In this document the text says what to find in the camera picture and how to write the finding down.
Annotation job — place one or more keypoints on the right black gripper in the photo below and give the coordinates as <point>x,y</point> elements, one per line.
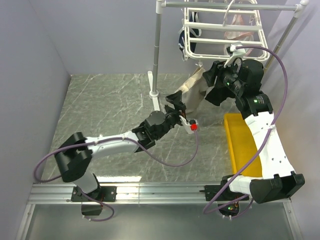
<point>217,69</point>

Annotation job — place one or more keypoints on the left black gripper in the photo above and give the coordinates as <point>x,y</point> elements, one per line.
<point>176,99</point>

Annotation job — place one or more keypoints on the grey underwear beige waistband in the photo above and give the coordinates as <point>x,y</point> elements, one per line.
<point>194,90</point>

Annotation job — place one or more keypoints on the white clip hanger frame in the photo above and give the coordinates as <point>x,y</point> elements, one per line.
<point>221,28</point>

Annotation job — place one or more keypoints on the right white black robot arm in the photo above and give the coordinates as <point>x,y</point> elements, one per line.
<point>279,180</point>

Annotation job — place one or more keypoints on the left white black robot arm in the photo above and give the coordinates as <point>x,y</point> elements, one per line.
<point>78,151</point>

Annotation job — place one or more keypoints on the black underwear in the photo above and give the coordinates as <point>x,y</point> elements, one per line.
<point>218,95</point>

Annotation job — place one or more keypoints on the navy blue underwear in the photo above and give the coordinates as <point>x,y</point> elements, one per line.
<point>193,33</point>

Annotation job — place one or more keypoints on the grey white drying rack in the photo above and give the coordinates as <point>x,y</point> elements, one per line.
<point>297,10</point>

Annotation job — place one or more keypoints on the yellow plastic tray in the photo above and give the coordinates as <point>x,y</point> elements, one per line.
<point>241,144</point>

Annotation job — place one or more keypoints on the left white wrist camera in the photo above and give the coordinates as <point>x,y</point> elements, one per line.
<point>189,125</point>

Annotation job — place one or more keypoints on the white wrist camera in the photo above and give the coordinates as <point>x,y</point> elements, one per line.
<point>189,125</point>
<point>234,53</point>

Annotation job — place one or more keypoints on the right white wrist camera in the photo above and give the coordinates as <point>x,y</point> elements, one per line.
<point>234,53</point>

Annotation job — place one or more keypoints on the aluminium mounting rail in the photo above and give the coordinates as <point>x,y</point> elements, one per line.
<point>152,211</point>

